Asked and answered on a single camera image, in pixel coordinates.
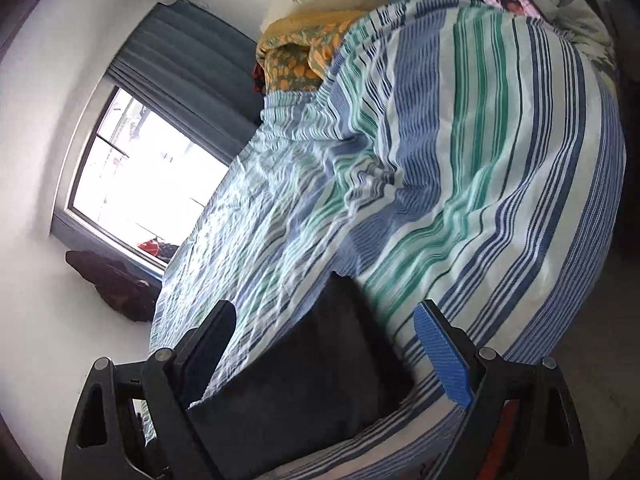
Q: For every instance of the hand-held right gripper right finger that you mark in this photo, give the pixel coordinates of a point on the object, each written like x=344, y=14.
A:
x=442, y=355

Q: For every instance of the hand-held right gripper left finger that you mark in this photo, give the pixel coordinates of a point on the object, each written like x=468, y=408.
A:
x=210, y=350

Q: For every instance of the black pants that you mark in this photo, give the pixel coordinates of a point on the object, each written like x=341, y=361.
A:
x=300, y=385

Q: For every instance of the red fleece blanket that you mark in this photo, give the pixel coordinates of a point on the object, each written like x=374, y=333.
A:
x=506, y=430

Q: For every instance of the dark hanging clothes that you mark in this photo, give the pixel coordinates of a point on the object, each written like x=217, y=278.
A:
x=115, y=282

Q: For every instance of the red and dark garment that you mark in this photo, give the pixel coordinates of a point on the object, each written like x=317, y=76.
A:
x=151, y=248

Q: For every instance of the window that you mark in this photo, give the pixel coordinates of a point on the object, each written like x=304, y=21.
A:
x=150, y=175

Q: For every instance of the striped bed sheet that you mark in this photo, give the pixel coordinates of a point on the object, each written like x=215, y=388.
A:
x=450, y=160

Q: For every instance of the red and black clothes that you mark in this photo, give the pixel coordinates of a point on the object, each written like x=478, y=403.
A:
x=258, y=77

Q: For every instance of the blue curtain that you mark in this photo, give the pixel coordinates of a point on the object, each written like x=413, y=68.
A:
x=190, y=70

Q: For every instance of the yellow floral blanket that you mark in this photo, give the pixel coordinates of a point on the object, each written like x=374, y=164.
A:
x=295, y=45

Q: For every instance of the white floral cloth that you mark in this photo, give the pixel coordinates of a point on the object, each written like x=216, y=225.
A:
x=585, y=20

